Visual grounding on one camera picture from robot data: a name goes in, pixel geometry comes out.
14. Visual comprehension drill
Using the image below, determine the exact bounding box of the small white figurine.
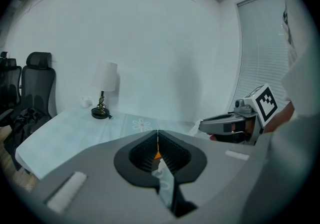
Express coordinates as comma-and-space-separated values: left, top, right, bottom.
80, 96, 94, 109

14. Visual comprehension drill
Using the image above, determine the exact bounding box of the crumpled white paper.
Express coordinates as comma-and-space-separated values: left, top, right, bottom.
187, 118, 210, 140

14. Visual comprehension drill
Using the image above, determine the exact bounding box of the person's right hand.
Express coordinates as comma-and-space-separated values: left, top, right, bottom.
243, 119, 255, 142

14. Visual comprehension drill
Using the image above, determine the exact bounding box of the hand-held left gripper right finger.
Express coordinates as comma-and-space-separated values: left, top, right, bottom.
157, 129, 273, 224

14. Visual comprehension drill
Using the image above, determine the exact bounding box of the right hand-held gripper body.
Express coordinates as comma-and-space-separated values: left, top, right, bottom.
231, 83, 279, 146

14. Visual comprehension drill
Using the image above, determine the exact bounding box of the table lamp with white shade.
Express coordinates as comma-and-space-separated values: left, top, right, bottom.
90, 61, 119, 120

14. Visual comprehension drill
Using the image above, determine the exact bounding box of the person's right forearm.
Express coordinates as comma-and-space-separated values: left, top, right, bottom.
263, 101, 297, 134

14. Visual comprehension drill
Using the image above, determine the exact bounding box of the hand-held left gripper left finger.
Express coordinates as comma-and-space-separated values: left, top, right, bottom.
29, 129, 176, 224

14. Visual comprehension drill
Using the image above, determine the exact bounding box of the flower print tablecloth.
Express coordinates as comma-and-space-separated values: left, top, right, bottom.
14, 106, 201, 181

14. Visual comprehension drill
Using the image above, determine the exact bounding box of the white tissue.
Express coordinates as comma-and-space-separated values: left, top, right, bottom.
150, 158, 176, 209

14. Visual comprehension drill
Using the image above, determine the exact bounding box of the white window blind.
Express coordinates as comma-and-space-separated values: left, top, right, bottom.
235, 0, 292, 116

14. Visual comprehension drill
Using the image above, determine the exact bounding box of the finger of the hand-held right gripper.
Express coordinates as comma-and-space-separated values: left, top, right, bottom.
199, 113, 251, 135
209, 131, 248, 144

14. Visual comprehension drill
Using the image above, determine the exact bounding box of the black garment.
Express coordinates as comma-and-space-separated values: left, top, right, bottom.
11, 107, 52, 149

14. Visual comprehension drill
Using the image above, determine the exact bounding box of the black mesh office chair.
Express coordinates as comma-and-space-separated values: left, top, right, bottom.
11, 52, 58, 148
0, 51, 23, 128

